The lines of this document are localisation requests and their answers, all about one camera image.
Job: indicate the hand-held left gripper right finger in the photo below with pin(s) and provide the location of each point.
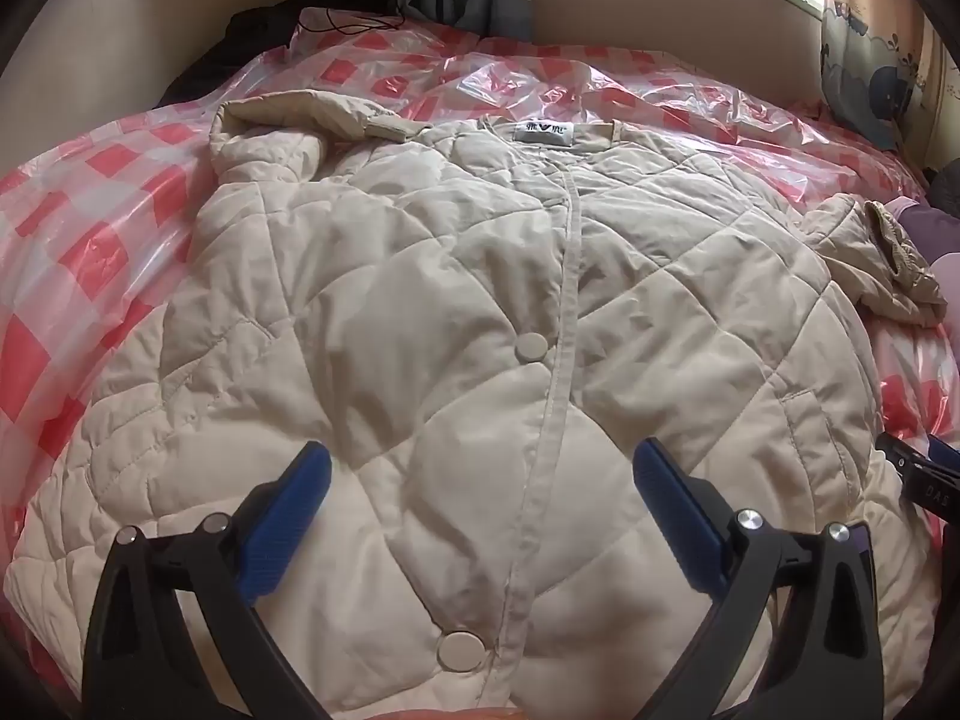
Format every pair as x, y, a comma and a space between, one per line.
675, 517

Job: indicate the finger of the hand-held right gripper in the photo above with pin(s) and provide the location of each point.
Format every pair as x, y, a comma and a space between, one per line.
926, 484

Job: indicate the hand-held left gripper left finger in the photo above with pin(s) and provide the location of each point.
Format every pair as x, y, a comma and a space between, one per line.
289, 517

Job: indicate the beige quilted jacket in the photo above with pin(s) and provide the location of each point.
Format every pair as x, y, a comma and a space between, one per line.
375, 315

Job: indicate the black clothes pile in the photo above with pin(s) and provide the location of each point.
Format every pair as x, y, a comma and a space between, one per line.
255, 37

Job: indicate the purple pink garment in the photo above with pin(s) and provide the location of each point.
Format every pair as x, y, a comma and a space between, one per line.
934, 229

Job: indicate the dark grey garment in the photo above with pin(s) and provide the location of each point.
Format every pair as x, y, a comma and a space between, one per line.
943, 181

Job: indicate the red white checkered plastic sheet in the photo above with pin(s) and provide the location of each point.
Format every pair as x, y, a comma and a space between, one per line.
75, 240

